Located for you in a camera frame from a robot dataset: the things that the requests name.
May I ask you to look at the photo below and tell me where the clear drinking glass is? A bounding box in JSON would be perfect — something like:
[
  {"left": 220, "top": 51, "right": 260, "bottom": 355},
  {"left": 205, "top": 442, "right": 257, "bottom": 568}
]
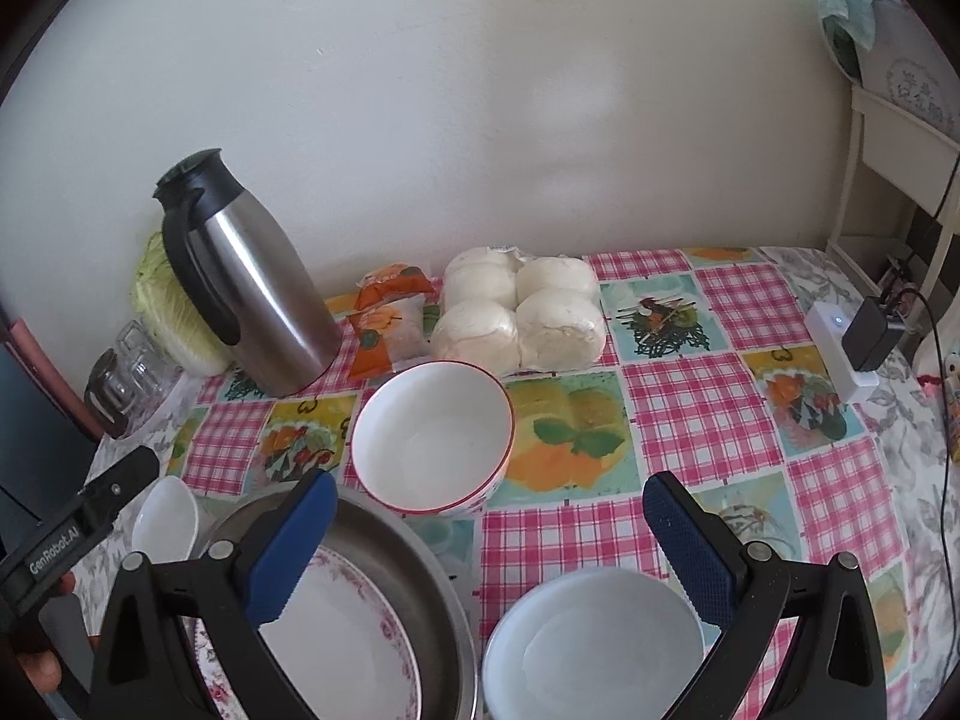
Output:
[
  {"left": 112, "top": 319, "right": 162, "bottom": 383},
  {"left": 131, "top": 349, "right": 183, "bottom": 421}
]

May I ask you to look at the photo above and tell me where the stainless steel thermos jug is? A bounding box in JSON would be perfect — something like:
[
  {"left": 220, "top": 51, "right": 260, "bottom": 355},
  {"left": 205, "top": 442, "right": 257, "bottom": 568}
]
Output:
[{"left": 154, "top": 150, "right": 342, "bottom": 397}]

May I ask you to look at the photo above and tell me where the bag of steamed buns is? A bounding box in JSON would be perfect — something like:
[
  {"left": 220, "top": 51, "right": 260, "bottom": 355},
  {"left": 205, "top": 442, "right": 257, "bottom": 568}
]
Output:
[{"left": 430, "top": 246, "right": 607, "bottom": 376}]

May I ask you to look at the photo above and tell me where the grey printed cushion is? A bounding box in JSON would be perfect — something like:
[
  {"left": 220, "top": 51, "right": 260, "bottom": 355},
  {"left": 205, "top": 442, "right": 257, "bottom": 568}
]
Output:
[{"left": 855, "top": 0, "right": 960, "bottom": 136}]

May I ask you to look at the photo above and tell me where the dark blue cabinet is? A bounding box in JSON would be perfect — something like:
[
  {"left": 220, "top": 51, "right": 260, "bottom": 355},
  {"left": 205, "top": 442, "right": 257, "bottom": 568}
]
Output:
[{"left": 0, "top": 345, "right": 102, "bottom": 541}]

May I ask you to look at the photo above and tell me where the pink checkered tablecloth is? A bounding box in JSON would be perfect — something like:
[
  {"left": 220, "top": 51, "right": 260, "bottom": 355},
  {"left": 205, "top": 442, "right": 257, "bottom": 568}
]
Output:
[{"left": 165, "top": 244, "right": 960, "bottom": 720}]

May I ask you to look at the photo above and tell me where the person's left hand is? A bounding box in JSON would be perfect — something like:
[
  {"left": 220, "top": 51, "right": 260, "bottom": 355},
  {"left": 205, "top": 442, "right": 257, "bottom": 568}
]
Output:
[{"left": 15, "top": 649, "right": 65, "bottom": 695}]

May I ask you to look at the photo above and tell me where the pink flower print bowl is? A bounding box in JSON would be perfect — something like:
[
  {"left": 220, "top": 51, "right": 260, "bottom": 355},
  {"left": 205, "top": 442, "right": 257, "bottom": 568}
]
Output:
[{"left": 482, "top": 566, "right": 706, "bottom": 720}]

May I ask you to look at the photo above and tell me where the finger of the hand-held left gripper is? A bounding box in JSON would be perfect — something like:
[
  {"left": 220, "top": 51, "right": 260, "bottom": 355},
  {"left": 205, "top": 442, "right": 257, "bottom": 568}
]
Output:
[{"left": 75, "top": 445, "right": 163, "bottom": 541}]

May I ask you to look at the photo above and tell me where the plain white bowl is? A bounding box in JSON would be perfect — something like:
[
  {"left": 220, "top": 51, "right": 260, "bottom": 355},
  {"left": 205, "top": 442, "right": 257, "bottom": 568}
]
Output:
[{"left": 131, "top": 476, "right": 200, "bottom": 563}]

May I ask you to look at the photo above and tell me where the black cable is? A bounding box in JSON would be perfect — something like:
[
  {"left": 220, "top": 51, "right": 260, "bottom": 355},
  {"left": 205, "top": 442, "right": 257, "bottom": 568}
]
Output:
[{"left": 904, "top": 289, "right": 960, "bottom": 661}]

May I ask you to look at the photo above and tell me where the colourful printed bottle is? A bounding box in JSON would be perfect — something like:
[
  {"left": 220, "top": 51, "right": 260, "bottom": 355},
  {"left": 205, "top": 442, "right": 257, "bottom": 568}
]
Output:
[{"left": 946, "top": 356, "right": 960, "bottom": 466}]

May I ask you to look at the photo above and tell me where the white power strip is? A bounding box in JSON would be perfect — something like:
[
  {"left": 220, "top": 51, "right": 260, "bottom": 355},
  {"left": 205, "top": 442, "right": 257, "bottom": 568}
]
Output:
[{"left": 804, "top": 301, "right": 880, "bottom": 406}]

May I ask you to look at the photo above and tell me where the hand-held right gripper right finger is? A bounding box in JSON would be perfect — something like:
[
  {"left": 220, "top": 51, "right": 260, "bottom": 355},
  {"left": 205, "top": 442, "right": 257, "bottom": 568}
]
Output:
[{"left": 643, "top": 471, "right": 890, "bottom": 720}]

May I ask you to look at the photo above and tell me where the white wooden shelf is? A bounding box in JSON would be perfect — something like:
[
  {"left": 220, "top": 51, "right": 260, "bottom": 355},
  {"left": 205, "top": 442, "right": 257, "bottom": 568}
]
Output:
[{"left": 825, "top": 82, "right": 960, "bottom": 316}]

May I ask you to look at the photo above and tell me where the white and orange snack packet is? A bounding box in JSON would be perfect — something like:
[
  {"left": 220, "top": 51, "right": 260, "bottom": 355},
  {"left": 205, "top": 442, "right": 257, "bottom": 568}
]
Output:
[{"left": 349, "top": 298, "right": 440, "bottom": 380}]

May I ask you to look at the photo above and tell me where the strawberry print bowl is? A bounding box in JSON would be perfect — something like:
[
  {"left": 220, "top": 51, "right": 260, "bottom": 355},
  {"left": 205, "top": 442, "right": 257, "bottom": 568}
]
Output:
[{"left": 351, "top": 360, "right": 516, "bottom": 518}]

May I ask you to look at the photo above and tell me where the black power adapter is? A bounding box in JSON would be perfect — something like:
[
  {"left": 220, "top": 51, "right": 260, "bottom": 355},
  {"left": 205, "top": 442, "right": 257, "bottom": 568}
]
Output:
[{"left": 841, "top": 295, "right": 912, "bottom": 372}]

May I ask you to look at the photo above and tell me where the stainless steel basin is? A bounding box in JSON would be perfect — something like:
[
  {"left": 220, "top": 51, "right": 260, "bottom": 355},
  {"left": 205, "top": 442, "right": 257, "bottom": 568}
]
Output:
[{"left": 196, "top": 484, "right": 479, "bottom": 720}]

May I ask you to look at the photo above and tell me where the glass pitcher with dark handle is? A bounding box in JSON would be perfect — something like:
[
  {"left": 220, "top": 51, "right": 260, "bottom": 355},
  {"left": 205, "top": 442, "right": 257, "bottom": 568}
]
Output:
[{"left": 84, "top": 349, "right": 151, "bottom": 440}]

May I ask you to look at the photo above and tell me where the teal cloth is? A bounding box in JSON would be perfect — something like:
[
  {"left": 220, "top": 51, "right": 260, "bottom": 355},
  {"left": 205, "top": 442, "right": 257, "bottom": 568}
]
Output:
[{"left": 817, "top": 0, "right": 878, "bottom": 80}]

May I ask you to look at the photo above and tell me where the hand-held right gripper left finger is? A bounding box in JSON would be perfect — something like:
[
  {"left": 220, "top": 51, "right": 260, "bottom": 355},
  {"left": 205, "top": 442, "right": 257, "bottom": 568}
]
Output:
[{"left": 88, "top": 469, "right": 340, "bottom": 720}]

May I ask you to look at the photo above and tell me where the napa cabbage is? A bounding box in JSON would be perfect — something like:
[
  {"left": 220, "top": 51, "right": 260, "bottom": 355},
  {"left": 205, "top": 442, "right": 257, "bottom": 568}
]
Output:
[{"left": 133, "top": 231, "right": 230, "bottom": 376}]

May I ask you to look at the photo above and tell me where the floral rim round plate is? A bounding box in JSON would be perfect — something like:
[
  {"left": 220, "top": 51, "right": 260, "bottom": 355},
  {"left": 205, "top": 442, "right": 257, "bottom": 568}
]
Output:
[{"left": 195, "top": 546, "right": 422, "bottom": 720}]

